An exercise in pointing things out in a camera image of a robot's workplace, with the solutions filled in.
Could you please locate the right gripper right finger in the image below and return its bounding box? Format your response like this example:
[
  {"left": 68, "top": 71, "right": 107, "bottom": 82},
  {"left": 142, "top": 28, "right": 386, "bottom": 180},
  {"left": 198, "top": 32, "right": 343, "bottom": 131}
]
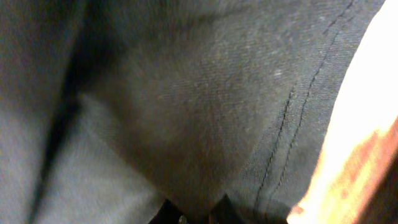
[{"left": 208, "top": 194, "right": 245, "bottom": 224}]

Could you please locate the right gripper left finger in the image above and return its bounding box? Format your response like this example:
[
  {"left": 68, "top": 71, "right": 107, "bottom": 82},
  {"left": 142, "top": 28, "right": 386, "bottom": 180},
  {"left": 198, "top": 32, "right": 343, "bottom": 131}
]
[{"left": 149, "top": 200, "right": 187, "bottom": 224}]

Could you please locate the black t-shirt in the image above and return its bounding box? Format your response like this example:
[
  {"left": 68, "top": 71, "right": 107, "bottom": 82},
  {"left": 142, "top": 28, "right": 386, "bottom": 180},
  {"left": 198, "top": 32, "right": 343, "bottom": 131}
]
[{"left": 1, "top": 0, "right": 386, "bottom": 223}]

